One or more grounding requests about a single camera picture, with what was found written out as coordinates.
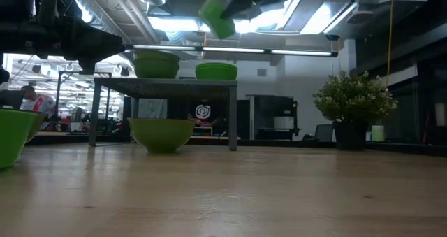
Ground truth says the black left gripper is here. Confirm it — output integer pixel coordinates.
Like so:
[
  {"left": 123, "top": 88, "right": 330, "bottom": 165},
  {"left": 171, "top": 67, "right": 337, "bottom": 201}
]
[{"left": 10, "top": 18, "right": 126, "bottom": 76}]

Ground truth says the long LED light bar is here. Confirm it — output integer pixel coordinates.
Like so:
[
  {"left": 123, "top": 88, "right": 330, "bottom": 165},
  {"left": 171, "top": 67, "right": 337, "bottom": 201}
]
[{"left": 125, "top": 43, "right": 339, "bottom": 58}]

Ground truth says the grey perforated metal shelf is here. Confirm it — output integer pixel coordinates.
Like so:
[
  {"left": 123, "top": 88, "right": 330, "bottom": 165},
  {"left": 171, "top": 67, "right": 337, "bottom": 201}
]
[{"left": 88, "top": 77, "right": 239, "bottom": 152}]

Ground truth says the person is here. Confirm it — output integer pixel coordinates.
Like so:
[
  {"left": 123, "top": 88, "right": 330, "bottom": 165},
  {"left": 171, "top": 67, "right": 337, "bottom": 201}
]
[
  {"left": 20, "top": 85, "right": 57, "bottom": 118},
  {"left": 186, "top": 99, "right": 221, "bottom": 128}
]

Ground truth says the black cabinet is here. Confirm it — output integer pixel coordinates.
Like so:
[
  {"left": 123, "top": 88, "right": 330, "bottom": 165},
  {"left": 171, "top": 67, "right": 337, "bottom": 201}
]
[{"left": 249, "top": 94, "right": 301, "bottom": 141}]

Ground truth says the dark computer monitor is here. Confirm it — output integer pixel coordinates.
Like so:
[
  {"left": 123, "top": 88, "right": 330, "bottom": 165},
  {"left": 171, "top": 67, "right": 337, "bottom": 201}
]
[{"left": 0, "top": 89, "right": 25, "bottom": 110}]

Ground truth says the small potted green plant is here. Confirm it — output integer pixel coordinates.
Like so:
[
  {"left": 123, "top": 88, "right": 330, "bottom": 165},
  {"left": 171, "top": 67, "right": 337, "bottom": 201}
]
[{"left": 313, "top": 70, "right": 398, "bottom": 150}]

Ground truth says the grey office chair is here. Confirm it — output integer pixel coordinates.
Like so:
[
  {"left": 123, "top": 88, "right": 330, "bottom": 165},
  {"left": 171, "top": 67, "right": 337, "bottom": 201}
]
[{"left": 302, "top": 124, "right": 335, "bottom": 142}]

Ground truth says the white and green cup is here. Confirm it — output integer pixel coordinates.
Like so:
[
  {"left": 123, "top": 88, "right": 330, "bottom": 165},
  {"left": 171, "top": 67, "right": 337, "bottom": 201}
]
[{"left": 371, "top": 124, "right": 386, "bottom": 143}]

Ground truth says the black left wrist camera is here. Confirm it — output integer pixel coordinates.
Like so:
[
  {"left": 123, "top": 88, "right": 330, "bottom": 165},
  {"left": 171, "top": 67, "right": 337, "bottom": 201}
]
[{"left": 38, "top": 0, "right": 84, "bottom": 23}]

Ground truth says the black aluminium rig frame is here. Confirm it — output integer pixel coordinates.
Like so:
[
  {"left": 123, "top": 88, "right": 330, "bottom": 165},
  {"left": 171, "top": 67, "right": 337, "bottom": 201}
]
[{"left": 27, "top": 134, "right": 447, "bottom": 157}]

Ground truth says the yellow cable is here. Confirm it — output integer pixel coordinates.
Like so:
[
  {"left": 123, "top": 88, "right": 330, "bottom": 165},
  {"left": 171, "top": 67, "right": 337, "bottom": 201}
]
[{"left": 385, "top": 0, "right": 395, "bottom": 87}]

